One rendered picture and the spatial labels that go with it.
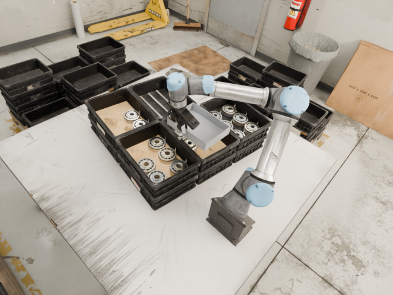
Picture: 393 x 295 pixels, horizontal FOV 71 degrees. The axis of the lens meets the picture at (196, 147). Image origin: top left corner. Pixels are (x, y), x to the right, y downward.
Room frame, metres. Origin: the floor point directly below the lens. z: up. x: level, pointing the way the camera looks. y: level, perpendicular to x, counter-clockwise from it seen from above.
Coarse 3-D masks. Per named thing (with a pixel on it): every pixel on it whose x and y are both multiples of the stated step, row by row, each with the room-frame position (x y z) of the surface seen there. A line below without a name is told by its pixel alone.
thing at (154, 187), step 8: (144, 128) 1.17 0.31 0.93; (120, 136) 1.07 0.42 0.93; (176, 136) 1.14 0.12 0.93; (120, 144) 1.01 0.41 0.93; (128, 152) 0.96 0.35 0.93; (200, 160) 0.98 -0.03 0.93; (136, 168) 0.88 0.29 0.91; (192, 168) 0.93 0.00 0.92; (144, 176) 0.83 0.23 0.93; (176, 176) 0.86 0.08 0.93; (152, 184) 0.78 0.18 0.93; (160, 184) 0.79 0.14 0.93
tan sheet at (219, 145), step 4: (216, 144) 1.23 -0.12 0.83; (220, 144) 1.23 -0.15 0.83; (224, 144) 1.24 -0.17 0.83; (200, 148) 1.17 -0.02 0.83; (212, 148) 1.19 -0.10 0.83; (216, 148) 1.19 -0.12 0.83; (220, 148) 1.20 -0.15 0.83; (196, 152) 1.13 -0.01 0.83; (200, 152) 1.14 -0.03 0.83; (204, 152) 1.14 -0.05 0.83; (208, 152) 1.15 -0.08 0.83; (212, 152) 1.15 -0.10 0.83; (200, 156) 1.11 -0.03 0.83; (204, 156) 1.11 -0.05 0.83
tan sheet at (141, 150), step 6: (138, 144) 1.13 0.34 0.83; (144, 144) 1.13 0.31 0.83; (132, 150) 1.07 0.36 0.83; (138, 150) 1.08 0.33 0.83; (144, 150) 1.08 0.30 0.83; (150, 150) 1.09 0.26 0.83; (132, 156) 1.02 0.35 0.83; (138, 156) 1.03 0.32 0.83; (144, 156) 1.04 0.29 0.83; (150, 156) 1.05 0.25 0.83; (156, 156) 1.05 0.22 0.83; (156, 162) 1.01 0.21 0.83; (156, 168) 0.97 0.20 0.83; (162, 168) 0.97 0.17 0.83; (168, 168) 0.98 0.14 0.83; (168, 174) 0.94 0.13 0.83
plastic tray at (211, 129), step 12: (192, 108) 1.26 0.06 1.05; (168, 120) 1.10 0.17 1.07; (204, 120) 1.19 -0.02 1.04; (216, 120) 1.16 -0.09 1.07; (180, 132) 1.05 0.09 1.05; (192, 132) 1.07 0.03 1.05; (204, 132) 1.08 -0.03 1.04; (216, 132) 1.10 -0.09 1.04; (228, 132) 1.10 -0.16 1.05; (204, 144) 0.96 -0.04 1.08
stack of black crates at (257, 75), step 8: (232, 64) 2.88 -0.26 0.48; (240, 64) 3.07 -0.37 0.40; (248, 64) 3.07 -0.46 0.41; (256, 64) 3.01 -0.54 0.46; (232, 72) 2.87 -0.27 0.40; (240, 72) 2.80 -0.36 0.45; (248, 72) 2.95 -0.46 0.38; (256, 72) 2.98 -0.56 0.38; (232, 80) 2.85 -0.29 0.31; (240, 80) 2.78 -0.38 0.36; (248, 80) 2.74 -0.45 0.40; (256, 80) 2.68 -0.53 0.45
